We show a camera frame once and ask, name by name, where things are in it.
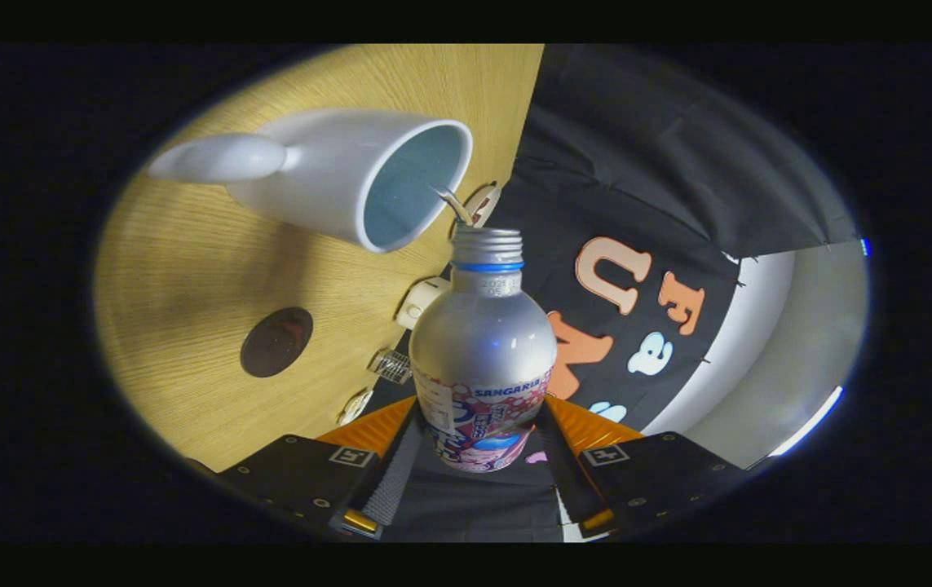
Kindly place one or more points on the dark round coaster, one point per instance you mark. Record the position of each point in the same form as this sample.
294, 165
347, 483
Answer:
276, 342

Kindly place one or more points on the white round plate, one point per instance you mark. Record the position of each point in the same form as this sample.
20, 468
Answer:
488, 200

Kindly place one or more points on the wooden table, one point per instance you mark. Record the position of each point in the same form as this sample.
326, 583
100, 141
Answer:
188, 269

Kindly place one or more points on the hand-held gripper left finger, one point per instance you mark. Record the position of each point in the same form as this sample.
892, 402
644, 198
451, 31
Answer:
400, 465

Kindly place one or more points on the white divided sauce tray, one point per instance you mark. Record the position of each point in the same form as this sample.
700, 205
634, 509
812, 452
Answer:
356, 406

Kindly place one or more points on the black backdrop cloth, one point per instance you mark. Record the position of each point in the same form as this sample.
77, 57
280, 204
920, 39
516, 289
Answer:
637, 147

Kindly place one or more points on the silver juice bottle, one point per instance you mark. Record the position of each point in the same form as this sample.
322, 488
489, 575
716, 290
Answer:
482, 342

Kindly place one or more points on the white cup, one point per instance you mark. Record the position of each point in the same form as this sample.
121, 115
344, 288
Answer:
327, 175

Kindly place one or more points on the white toaster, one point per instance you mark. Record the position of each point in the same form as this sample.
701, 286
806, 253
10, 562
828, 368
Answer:
421, 303

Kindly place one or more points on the pale juice stream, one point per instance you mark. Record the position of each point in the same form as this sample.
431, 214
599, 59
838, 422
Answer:
456, 205

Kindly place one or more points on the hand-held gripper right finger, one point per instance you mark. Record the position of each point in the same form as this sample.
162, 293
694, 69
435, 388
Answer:
555, 473

